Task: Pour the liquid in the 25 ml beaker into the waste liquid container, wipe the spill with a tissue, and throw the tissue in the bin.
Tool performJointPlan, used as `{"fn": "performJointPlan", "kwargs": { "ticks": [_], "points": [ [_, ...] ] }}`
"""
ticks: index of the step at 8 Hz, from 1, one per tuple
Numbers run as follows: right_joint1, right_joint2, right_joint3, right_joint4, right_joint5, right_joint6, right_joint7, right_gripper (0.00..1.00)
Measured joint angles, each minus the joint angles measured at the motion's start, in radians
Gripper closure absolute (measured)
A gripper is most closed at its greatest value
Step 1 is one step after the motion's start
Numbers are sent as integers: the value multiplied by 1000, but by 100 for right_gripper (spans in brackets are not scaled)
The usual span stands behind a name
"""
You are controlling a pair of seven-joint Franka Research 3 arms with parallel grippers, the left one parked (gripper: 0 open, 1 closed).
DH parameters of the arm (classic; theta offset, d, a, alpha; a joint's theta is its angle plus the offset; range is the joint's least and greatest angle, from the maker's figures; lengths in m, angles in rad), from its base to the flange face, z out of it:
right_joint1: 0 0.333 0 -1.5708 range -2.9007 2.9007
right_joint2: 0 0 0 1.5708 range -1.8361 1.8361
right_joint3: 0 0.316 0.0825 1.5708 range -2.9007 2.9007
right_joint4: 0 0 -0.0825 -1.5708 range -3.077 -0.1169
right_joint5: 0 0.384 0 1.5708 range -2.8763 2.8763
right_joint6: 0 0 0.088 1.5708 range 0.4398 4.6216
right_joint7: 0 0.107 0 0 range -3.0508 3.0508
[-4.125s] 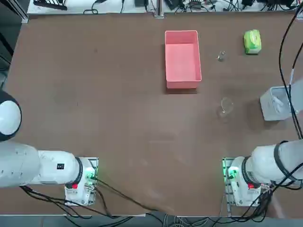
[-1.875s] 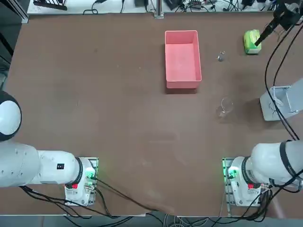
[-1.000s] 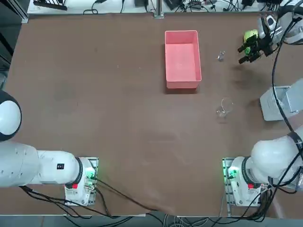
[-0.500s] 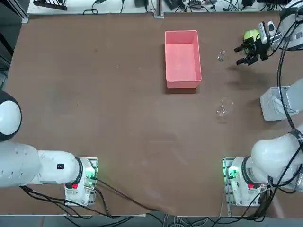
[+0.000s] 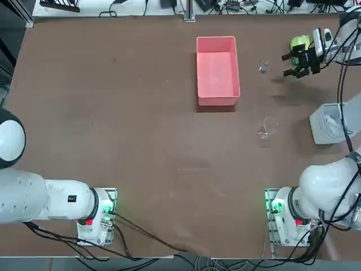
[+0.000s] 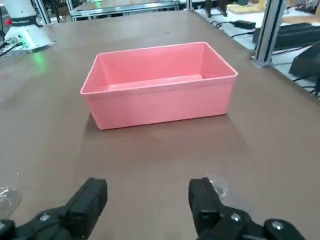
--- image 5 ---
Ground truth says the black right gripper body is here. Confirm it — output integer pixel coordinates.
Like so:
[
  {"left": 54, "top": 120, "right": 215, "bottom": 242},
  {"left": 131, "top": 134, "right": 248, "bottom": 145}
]
[{"left": 299, "top": 48, "right": 322, "bottom": 75}]

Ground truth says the green tissue pack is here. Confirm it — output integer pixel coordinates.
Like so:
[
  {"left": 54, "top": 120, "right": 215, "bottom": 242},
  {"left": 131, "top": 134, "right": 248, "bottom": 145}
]
[{"left": 290, "top": 34, "right": 315, "bottom": 65}]

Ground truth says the white lidded trash bin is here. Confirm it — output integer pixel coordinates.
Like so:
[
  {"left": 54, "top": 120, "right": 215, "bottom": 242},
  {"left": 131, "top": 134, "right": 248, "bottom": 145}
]
[{"left": 309, "top": 103, "right": 358, "bottom": 145}]

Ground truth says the large glass beaker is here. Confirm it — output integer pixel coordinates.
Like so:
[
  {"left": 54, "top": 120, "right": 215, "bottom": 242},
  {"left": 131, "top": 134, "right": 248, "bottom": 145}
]
[{"left": 256, "top": 117, "right": 279, "bottom": 142}]

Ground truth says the pink plastic container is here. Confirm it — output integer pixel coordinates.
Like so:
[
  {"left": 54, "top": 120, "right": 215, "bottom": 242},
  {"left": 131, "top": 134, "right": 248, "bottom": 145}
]
[{"left": 196, "top": 36, "right": 242, "bottom": 107}]

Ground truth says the black power adapter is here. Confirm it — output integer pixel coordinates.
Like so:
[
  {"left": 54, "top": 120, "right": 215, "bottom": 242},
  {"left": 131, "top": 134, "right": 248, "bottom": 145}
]
[{"left": 306, "top": 0, "right": 347, "bottom": 6}]

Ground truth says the dark grey power box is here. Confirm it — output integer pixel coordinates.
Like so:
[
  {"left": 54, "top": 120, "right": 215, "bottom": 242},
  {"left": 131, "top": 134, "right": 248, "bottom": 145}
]
[{"left": 196, "top": 0, "right": 221, "bottom": 12}]

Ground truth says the dark rack stand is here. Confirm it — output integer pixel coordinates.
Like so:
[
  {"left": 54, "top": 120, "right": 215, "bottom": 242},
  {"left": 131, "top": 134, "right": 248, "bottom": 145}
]
[{"left": 39, "top": 0, "right": 81, "bottom": 12}]

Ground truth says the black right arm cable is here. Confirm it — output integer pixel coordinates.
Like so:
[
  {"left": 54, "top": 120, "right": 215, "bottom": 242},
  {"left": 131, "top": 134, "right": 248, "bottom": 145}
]
[{"left": 317, "top": 19, "right": 361, "bottom": 226}]

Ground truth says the aluminium frame post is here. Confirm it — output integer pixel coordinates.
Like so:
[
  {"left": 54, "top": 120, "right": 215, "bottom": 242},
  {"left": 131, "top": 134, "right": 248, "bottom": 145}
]
[{"left": 183, "top": 0, "right": 196, "bottom": 22}]

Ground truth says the black adapter with looped cable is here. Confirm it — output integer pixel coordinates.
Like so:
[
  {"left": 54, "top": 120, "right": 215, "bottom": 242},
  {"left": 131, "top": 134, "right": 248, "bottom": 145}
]
[{"left": 99, "top": 0, "right": 125, "bottom": 18}]

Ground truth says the black cable across table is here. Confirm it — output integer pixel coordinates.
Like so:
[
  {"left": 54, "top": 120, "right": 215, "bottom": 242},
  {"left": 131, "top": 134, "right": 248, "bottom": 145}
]
[{"left": 111, "top": 211, "right": 190, "bottom": 252}]

